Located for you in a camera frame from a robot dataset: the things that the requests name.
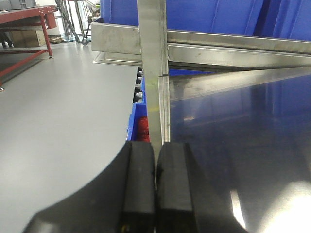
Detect red parts in bin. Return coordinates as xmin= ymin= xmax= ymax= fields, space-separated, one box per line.
xmin=137 ymin=116 xmax=150 ymax=142

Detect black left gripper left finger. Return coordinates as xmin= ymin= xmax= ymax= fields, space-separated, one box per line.
xmin=24 ymin=141 xmax=155 ymax=233

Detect small blue parts bin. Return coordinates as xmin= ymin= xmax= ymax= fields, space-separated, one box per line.
xmin=127 ymin=67 xmax=147 ymax=141

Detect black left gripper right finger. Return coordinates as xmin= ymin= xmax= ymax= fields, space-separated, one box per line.
xmin=156 ymin=142 xmax=246 ymax=233

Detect red metal roller table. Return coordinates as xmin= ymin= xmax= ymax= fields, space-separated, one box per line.
xmin=0 ymin=5 xmax=58 ymax=77

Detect brown cardboard box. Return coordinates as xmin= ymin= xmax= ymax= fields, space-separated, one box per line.
xmin=10 ymin=30 xmax=46 ymax=48

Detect stainless steel shelf frame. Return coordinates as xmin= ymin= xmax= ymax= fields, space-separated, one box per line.
xmin=91 ymin=0 xmax=311 ymax=145

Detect large blue storage bin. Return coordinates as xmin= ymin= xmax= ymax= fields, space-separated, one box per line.
xmin=100 ymin=0 xmax=311 ymax=41

